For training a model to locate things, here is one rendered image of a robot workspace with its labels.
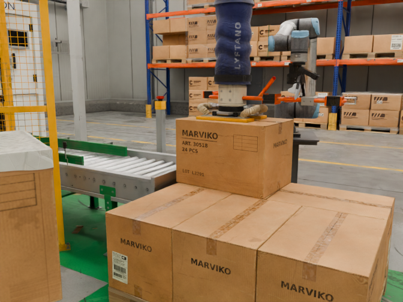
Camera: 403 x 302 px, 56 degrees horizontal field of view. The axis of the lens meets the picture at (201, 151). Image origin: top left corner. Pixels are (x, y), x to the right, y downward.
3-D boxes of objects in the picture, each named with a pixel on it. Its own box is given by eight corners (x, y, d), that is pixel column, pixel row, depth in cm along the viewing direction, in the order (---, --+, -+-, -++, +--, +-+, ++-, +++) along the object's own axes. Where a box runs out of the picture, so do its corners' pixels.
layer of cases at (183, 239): (108, 286, 194) (104, 211, 186) (207, 223, 277) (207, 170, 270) (358, 381, 133) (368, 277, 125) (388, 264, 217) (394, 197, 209)
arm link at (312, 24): (297, 114, 306) (298, 16, 271) (320, 114, 300) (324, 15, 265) (295, 121, 293) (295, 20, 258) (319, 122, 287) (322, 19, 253)
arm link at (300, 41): (309, 30, 208) (308, 28, 198) (308, 54, 210) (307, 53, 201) (292, 31, 211) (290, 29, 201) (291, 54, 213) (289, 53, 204)
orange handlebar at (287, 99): (192, 99, 241) (192, 93, 241) (215, 97, 267) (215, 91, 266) (345, 105, 194) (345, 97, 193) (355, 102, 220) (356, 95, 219)
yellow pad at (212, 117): (195, 119, 229) (195, 111, 228) (204, 117, 238) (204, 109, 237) (247, 123, 212) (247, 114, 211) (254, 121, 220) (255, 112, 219)
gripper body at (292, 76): (291, 84, 216) (291, 63, 213) (306, 84, 211) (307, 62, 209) (286, 84, 209) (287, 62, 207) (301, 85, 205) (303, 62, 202)
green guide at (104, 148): (8, 140, 392) (7, 131, 390) (17, 139, 401) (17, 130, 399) (125, 156, 311) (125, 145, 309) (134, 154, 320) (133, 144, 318)
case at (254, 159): (176, 182, 239) (175, 118, 232) (210, 169, 272) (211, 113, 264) (262, 199, 206) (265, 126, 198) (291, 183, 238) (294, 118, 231)
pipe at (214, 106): (197, 112, 230) (197, 103, 229) (217, 109, 251) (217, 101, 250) (249, 116, 213) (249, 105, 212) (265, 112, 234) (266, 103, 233)
